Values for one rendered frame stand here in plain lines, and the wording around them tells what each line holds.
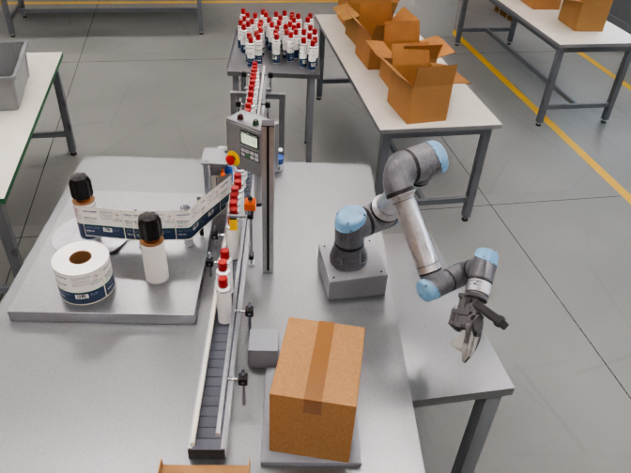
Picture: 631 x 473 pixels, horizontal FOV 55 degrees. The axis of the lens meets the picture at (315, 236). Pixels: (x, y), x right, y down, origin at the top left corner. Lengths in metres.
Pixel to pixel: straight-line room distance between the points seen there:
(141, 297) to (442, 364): 1.13
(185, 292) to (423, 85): 2.05
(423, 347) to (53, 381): 1.28
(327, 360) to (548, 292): 2.42
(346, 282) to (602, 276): 2.31
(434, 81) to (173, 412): 2.51
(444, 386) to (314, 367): 0.57
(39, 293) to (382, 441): 1.36
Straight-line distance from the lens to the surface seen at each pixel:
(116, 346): 2.26
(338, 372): 1.75
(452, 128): 3.87
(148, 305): 2.31
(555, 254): 4.32
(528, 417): 3.27
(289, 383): 1.71
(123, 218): 2.51
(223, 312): 2.16
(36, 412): 2.15
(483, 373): 2.23
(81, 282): 2.30
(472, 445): 2.48
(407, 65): 4.04
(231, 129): 2.20
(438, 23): 7.77
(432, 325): 2.34
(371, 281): 2.35
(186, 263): 2.47
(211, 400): 1.99
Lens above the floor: 2.46
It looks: 37 degrees down
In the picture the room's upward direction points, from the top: 3 degrees clockwise
